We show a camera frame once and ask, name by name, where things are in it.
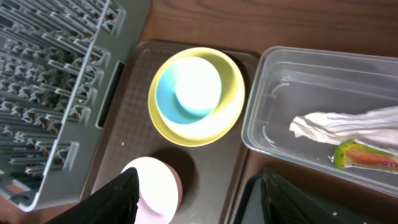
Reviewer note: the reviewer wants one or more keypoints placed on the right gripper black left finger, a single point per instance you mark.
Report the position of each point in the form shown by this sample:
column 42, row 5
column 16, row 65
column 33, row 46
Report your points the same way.
column 114, row 203

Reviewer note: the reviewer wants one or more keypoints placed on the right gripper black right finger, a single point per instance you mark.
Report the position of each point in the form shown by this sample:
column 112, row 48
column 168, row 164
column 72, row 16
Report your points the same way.
column 283, row 203

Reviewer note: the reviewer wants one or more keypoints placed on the pink bowl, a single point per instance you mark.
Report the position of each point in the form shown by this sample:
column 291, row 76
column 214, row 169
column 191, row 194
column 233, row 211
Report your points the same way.
column 160, row 190

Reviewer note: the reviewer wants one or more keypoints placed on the green yellow snack wrapper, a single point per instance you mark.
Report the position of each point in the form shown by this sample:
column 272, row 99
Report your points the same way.
column 354, row 153

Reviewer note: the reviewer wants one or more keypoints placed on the white napkin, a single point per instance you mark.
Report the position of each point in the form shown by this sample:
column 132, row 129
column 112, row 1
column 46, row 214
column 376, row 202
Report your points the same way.
column 377, row 127

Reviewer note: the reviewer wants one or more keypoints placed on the white plastic cup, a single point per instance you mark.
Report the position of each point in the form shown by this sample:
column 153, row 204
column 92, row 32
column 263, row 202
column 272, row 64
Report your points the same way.
column 198, row 85

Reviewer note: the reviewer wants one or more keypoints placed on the black tray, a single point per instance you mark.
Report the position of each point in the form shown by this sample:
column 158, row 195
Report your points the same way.
column 250, row 208

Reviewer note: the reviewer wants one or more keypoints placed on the brown serving tray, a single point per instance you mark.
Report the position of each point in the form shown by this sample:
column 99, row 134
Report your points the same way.
column 210, row 174

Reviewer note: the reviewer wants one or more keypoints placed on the yellow plate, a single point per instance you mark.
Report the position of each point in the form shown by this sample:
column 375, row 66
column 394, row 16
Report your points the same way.
column 219, row 121

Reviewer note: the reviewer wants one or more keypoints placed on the light blue bowl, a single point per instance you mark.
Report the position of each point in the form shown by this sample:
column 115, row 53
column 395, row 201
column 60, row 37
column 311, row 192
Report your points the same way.
column 167, row 101

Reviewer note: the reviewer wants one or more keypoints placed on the clear plastic bin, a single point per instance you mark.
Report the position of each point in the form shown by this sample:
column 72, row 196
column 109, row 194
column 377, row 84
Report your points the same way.
column 293, row 82

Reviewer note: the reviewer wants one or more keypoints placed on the grey plastic dish rack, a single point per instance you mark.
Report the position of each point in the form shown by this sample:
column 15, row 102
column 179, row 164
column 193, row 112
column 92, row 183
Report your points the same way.
column 60, row 60

